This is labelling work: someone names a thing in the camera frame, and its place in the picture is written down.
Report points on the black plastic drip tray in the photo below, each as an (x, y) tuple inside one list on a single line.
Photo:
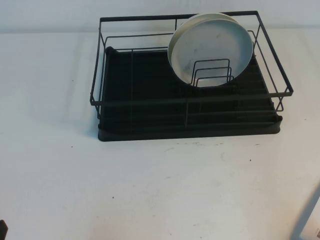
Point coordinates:
[(150, 75)]

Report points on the grey-blue round plate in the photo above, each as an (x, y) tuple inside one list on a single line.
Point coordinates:
[(220, 50)]

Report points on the grey metal bar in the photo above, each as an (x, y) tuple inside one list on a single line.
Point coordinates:
[(308, 212)]

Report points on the cream white round plate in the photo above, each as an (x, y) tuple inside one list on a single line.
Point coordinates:
[(200, 15)]

